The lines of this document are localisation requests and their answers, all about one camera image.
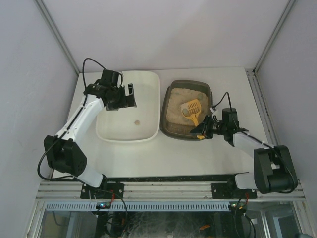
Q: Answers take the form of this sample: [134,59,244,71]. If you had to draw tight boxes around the yellow litter scoop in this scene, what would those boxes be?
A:
[180,99,202,127]

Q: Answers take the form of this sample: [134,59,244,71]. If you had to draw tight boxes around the dark brown litter box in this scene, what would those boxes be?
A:
[160,79,212,141]

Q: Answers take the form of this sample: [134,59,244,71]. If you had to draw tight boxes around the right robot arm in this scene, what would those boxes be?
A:
[190,108,298,194]

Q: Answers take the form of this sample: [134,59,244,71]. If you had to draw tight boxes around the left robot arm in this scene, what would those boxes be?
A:
[41,83,136,188]

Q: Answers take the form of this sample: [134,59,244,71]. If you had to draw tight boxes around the beige litter pellets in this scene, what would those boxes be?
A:
[166,88,209,126]

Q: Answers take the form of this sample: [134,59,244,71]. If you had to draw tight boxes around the white plastic tub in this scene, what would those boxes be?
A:
[95,70,161,143]

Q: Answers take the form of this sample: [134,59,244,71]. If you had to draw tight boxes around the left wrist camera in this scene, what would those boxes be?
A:
[100,69,123,87]

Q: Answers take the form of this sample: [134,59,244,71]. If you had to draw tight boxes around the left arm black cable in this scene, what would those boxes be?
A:
[37,58,107,180]

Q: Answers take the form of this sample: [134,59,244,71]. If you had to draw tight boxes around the aluminium mounting rail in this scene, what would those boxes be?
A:
[37,180,305,199]

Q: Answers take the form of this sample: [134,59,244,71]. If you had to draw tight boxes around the grey slotted cable duct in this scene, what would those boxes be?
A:
[45,201,230,212]

